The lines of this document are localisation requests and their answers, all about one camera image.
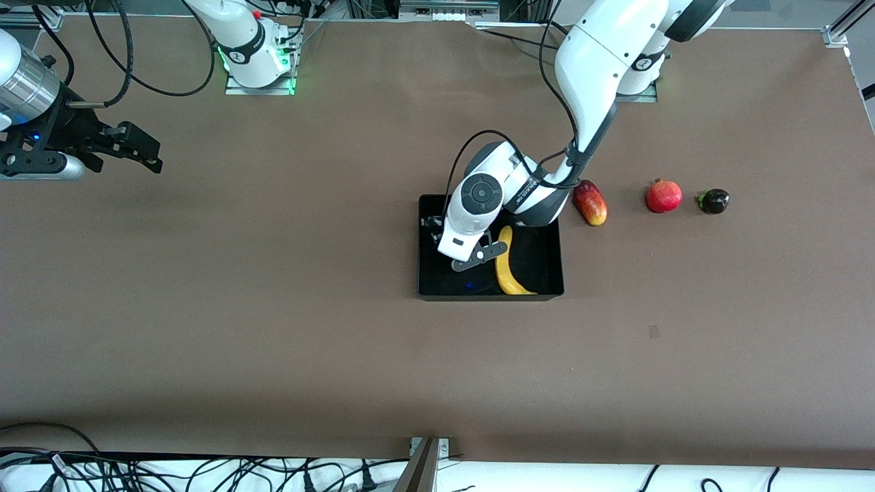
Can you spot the dark purple mangosteen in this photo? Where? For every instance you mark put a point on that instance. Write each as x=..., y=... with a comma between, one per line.
x=715, y=201

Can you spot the yellow banana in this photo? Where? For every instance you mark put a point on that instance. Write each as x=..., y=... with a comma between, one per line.
x=509, y=277

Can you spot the aluminium frame profile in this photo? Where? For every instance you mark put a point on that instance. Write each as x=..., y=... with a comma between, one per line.
x=844, y=24

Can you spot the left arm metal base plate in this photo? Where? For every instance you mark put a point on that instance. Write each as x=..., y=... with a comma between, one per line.
x=642, y=98

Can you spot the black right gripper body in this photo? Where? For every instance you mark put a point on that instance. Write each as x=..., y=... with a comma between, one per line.
x=70, y=128

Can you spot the red yellow mango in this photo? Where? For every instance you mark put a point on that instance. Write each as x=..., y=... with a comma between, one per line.
x=592, y=205

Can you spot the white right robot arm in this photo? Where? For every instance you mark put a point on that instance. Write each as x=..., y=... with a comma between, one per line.
x=239, y=34

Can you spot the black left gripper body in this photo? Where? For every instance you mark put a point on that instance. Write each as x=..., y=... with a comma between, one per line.
x=433, y=225

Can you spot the black rectangular plastic box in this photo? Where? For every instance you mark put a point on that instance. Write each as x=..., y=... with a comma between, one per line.
x=533, y=266

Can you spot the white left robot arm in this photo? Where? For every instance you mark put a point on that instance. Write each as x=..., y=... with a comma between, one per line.
x=601, y=61

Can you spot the red pomegranate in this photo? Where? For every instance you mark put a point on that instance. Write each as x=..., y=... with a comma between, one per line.
x=664, y=197

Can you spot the metal bracket at table edge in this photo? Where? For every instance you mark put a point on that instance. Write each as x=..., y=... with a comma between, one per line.
x=424, y=468

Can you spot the grey metal device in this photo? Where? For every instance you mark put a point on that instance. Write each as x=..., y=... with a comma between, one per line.
x=448, y=8

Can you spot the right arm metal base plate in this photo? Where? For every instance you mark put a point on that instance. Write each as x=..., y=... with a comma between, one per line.
x=236, y=90

